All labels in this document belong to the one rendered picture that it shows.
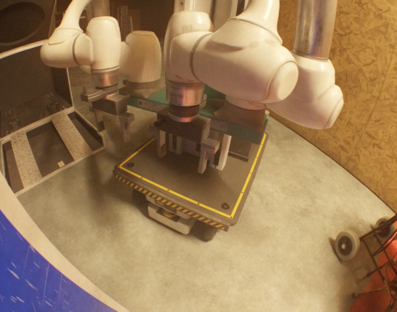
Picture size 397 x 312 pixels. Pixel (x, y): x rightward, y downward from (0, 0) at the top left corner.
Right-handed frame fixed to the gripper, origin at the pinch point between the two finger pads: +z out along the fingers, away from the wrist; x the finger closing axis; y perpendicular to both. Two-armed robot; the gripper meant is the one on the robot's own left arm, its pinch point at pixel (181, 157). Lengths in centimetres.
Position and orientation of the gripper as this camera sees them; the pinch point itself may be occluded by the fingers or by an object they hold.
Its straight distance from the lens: 57.1
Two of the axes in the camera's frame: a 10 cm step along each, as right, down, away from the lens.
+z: -0.9, 7.9, 6.0
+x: 9.0, 3.3, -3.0
